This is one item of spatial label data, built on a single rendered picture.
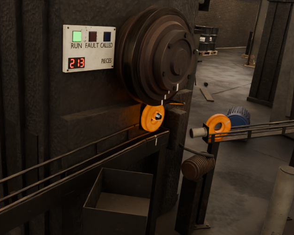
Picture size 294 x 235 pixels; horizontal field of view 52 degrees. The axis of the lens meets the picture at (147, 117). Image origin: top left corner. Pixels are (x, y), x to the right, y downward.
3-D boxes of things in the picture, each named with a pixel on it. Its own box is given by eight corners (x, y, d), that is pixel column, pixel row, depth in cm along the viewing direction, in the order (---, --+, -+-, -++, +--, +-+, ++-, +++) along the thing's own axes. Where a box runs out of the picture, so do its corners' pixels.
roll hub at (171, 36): (191, 28, 146) (185, 83, 157) (154, 31, 126) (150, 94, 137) (200, 29, 143) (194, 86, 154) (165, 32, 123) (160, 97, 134)
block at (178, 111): (160, 146, 183) (164, 108, 175) (168, 142, 188) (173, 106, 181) (174, 152, 176) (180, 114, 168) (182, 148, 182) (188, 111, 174)
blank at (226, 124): (211, 141, 187) (213, 144, 184) (200, 122, 181) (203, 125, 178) (232, 128, 188) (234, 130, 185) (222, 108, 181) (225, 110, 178)
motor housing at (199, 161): (169, 231, 195) (180, 157, 177) (187, 216, 211) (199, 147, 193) (186, 241, 187) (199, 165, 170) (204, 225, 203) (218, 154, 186)
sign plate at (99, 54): (62, 71, 120) (62, 24, 114) (110, 67, 139) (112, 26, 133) (66, 72, 119) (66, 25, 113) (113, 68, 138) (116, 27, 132)
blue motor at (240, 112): (218, 139, 353) (224, 111, 341) (224, 125, 404) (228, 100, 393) (245, 145, 344) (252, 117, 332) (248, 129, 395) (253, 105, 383)
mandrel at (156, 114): (139, 107, 165) (134, 114, 164) (136, 102, 162) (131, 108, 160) (164, 116, 155) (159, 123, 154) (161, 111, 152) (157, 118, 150)
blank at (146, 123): (136, 123, 150) (141, 125, 148) (150, 96, 152) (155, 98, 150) (150, 134, 162) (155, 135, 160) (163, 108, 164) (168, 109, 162)
